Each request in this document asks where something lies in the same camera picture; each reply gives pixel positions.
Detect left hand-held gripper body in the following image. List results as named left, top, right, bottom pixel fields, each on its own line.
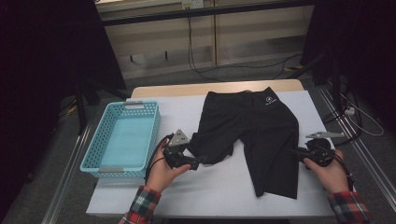
left=163, top=129, right=200, bottom=171

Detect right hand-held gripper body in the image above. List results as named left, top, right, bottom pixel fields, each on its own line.
left=304, top=131, right=346, bottom=167

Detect black shorts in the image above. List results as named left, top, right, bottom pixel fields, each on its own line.
left=186, top=87, right=301, bottom=200

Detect light blue plastic basket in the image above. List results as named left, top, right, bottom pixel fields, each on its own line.
left=79, top=100, right=162, bottom=180

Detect person's right hand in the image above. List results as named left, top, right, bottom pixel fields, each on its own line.
left=304, top=149, right=351, bottom=194

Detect person's left hand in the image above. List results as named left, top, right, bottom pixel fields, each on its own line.
left=146, top=138, right=192, bottom=194

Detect light wooden table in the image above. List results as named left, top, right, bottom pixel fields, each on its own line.
left=130, top=78, right=305, bottom=99

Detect black stand legs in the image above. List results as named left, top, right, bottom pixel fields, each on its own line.
left=288, top=49, right=344, bottom=113
left=74, top=80, right=132, bottom=136

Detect black curtain with stand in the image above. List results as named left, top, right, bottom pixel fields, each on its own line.
left=300, top=0, right=396, bottom=125

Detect beige cabinet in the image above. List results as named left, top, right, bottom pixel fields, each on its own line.
left=94, top=0, right=316, bottom=80

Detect black horizontal bar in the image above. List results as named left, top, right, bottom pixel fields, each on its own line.
left=99, top=0, right=316, bottom=27

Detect large black curtain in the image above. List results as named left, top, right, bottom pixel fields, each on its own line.
left=0, top=0, right=127, bottom=216

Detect right hand-held gripper black cable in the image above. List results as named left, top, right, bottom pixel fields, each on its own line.
left=320, top=146, right=356, bottom=192

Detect hand-held gripper black cable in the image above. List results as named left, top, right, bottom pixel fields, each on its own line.
left=144, top=133, right=176, bottom=185
left=320, top=146, right=356, bottom=192

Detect left hand-held gripper black cable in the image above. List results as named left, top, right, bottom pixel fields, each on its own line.
left=144, top=133, right=176, bottom=185

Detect black floor cable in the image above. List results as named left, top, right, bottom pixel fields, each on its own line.
left=321, top=90, right=363, bottom=147

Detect metal floor rail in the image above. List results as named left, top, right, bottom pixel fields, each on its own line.
left=40, top=120, right=92, bottom=224
left=316, top=82, right=396, bottom=203

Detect white floor cable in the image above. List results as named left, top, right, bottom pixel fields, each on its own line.
left=340, top=92, right=385, bottom=137

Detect black hanging cable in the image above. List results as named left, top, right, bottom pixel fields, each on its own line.
left=186, top=17, right=303, bottom=82

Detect white wall socket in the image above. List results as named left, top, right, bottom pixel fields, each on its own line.
left=181, top=0, right=205, bottom=9

